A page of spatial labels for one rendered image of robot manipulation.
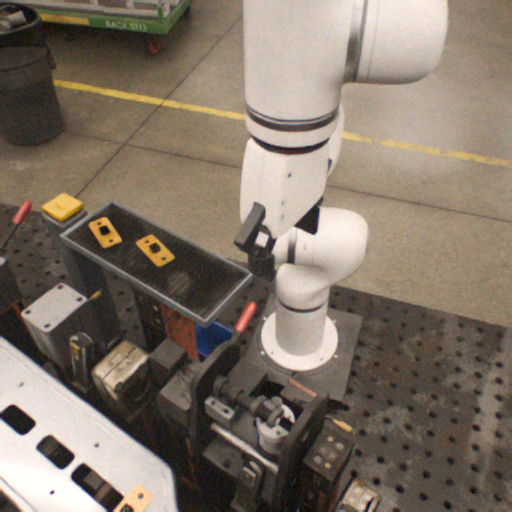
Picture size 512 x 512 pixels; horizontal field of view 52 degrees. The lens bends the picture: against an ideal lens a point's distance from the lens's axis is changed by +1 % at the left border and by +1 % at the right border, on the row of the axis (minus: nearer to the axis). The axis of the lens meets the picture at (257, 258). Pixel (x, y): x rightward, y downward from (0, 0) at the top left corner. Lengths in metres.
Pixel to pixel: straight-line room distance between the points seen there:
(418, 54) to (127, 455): 0.77
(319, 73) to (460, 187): 2.84
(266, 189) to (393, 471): 0.92
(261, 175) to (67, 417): 0.67
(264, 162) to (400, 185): 2.70
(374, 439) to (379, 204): 1.87
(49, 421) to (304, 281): 0.55
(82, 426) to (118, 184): 2.28
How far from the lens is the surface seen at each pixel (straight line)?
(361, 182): 3.12
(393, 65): 0.42
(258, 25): 0.42
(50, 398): 1.05
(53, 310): 1.03
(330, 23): 0.41
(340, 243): 0.97
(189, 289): 0.93
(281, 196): 0.48
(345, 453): 0.82
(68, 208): 1.15
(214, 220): 2.81
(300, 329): 1.18
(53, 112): 3.61
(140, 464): 0.95
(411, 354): 1.45
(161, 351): 0.93
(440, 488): 1.30
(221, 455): 0.98
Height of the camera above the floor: 1.86
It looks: 46 degrees down
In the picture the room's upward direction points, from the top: straight up
